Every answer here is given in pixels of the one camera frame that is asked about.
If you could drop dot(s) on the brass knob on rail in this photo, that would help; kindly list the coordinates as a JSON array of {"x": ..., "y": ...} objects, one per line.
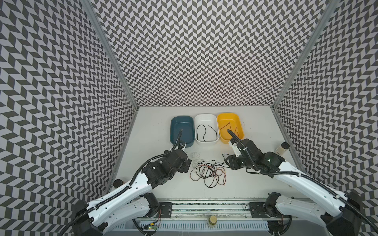
[{"x": 212, "y": 221}]

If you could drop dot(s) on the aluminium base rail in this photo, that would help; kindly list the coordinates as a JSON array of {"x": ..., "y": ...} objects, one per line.
[{"x": 212, "y": 208}]

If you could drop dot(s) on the small jar black lid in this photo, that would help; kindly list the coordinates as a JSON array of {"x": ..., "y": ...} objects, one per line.
[
  {"x": 117, "y": 183},
  {"x": 282, "y": 148}
]

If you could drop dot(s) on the small circuit board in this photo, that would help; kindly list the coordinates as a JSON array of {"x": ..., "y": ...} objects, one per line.
[{"x": 150, "y": 227}]

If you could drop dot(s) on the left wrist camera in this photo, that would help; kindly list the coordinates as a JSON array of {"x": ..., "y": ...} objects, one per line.
[{"x": 181, "y": 145}]

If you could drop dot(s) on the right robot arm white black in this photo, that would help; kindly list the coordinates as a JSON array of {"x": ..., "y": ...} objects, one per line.
[{"x": 348, "y": 223}]

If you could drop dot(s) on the white plastic bin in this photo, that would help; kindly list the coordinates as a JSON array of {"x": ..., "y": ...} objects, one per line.
[{"x": 206, "y": 129}]

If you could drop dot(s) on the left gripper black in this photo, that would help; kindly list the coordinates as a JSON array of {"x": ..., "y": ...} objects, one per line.
[{"x": 182, "y": 167}]

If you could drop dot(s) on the small jar left black lid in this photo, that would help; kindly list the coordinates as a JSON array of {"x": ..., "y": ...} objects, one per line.
[{"x": 117, "y": 183}]

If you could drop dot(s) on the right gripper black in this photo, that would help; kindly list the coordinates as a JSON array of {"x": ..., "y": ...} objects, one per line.
[{"x": 233, "y": 161}]

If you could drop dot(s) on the small jar right black lid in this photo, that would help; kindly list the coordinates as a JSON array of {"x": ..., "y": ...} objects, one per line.
[{"x": 282, "y": 148}]

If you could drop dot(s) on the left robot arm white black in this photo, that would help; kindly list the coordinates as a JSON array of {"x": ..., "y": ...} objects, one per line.
[{"x": 132, "y": 200}]

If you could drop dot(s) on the dark teal plastic bin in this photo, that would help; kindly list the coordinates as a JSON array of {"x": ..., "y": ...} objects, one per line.
[{"x": 186, "y": 124}]

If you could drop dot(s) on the yellow plastic bin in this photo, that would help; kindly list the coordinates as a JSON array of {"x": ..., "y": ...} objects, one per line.
[{"x": 229, "y": 121}]

